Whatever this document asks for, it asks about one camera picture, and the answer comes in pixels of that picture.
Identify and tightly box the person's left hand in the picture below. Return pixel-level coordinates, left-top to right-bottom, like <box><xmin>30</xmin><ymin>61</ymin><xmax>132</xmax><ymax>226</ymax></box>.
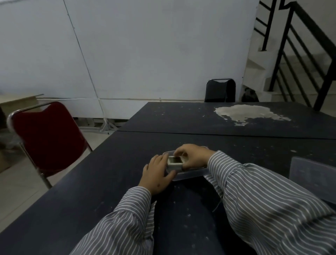
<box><xmin>138</xmin><ymin>154</ymin><xmax>178</xmax><ymax>196</ymax></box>

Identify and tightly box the person's right hand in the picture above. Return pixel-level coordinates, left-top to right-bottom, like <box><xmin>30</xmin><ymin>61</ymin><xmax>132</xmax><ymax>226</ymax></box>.
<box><xmin>174</xmin><ymin>144</ymin><xmax>216</xmax><ymax>170</ymax></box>

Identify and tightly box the small white box device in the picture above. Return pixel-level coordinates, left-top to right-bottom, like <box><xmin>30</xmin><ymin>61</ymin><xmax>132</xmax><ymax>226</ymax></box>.
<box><xmin>167</xmin><ymin>156</ymin><xmax>185</xmax><ymax>173</ymax></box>

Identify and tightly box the person's left forearm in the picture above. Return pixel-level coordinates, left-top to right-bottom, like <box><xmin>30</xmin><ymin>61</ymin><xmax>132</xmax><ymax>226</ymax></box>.
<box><xmin>69</xmin><ymin>186</ymin><xmax>157</xmax><ymax>255</ymax></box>

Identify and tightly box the person's right forearm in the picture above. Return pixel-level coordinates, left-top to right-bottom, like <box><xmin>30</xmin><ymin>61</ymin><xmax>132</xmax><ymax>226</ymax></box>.
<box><xmin>204</xmin><ymin>150</ymin><xmax>336</xmax><ymax>255</ymax></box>

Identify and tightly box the clear plastic container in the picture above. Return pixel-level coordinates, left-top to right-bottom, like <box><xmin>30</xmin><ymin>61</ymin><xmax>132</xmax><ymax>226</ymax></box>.
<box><xmin>162</xmin><ymin>146</ymin><xmax>210</xmax><ymax>182</ymax></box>

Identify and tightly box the black chair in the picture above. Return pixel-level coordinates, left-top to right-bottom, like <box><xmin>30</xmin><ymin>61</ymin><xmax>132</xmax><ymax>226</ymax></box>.
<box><xmin>204</xmin><ymin>78</ymin><xmax>236</xmax><ymax>103</ymax></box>

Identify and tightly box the white metal stand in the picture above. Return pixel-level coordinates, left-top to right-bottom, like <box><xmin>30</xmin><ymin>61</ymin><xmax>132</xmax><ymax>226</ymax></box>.
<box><xmin>78</xmin><ymin>98</ymin><xmax>118</xmax><ymax>135</ymax></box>

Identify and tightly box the dark bag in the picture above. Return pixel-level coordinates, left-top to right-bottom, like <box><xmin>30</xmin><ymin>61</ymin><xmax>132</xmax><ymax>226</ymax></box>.
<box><xmin>242</xmin><ymin>88</ymin><xmax>260</xmax><ymax>102</ymax></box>

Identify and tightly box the red metal chair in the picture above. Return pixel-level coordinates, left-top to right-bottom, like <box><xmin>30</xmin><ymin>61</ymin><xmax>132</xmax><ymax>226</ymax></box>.
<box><xmin>7</xmin><ymin>101</ymin><xmax>93</xmax><ymax>189</ymax></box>

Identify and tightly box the clear plastic lid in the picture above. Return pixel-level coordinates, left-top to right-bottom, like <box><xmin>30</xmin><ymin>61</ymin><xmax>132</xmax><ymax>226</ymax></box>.
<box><xmin>289</xmin><ymin>157</ymin><xmax>336</xmax><ymax>205</ymax></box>

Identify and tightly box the black stair railing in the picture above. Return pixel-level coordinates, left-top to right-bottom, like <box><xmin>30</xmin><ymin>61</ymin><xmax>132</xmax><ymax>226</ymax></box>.
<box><xmin>254</xmin><ymin>0</ymin><xmax>336</xmax><ymax>112</ymax></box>

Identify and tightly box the wooden board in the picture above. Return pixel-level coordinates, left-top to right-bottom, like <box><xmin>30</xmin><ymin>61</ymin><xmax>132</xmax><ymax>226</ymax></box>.
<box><xmin>0</xmin><ymin>94</ymin><xmax>44</xmax><ymax>114</ymax></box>

